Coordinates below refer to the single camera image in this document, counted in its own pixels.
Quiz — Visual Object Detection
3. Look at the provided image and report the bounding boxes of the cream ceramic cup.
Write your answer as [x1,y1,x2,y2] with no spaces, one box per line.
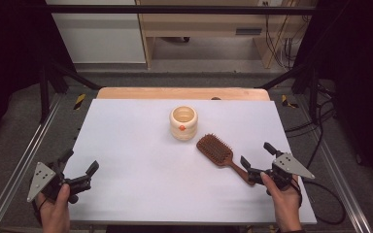
[169,105,199,142]

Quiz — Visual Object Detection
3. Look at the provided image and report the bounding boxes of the person's right hand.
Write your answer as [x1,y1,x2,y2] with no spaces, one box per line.
[260,171,303,233]

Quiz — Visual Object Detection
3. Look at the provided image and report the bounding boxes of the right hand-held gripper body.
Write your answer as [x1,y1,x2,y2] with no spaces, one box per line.
[247,150,316,192]

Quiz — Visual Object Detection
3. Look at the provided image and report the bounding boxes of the black horizontal frame bar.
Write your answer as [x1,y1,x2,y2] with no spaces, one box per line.
[45,4,319,16]

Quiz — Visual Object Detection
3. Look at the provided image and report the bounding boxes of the hand-held gripper cable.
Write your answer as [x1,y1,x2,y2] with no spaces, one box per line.
[290,176,304,208]
[32,197,48,226]

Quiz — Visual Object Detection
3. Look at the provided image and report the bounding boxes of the black stand strut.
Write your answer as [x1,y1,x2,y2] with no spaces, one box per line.
[39,61,102,124]
[257,62,321,124]

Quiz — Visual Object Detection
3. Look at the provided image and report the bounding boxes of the yellow black tape marker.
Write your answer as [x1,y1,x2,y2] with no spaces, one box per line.
[281,94,300,110]
[73,93,87,111]

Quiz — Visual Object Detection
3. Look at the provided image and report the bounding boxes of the aluminium rail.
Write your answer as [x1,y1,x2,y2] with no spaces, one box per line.
[0,93,63,233]
[295,95,373,233]

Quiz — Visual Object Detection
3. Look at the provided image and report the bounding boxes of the hanging cables under desk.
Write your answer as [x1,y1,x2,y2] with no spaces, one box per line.
[262,1,305,71]

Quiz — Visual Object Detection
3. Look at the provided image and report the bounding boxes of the person's left hand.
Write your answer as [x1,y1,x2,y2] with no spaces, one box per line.
[37,183,72,233]

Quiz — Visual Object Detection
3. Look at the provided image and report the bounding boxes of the dark curtain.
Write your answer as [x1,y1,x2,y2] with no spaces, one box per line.
[0,0,77,144]
[292,0,373,195]

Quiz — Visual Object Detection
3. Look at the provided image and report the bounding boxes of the black looped floor cable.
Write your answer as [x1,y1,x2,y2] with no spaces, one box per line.
[300,96,347,226]

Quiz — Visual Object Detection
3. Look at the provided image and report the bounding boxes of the right hand-held gripper cable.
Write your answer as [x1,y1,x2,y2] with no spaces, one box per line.
[290,176,304,208]

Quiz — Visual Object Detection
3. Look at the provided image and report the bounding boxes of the left hand-held gripper cable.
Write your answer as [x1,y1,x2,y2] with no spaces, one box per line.
[32,197,48,226]

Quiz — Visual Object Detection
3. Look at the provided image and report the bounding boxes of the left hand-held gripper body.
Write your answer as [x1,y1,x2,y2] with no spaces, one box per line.
[26,159,92,205]

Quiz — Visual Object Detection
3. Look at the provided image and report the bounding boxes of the white cabinet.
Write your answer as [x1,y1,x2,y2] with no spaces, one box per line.
[45,0,148,64]

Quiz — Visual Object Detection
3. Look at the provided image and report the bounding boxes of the brown wooden hairbrush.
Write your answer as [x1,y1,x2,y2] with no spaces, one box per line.
[196,133,256,186]

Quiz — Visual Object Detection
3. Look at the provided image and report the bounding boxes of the light wooden desk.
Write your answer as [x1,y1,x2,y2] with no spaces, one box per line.
[135,0,319,70]

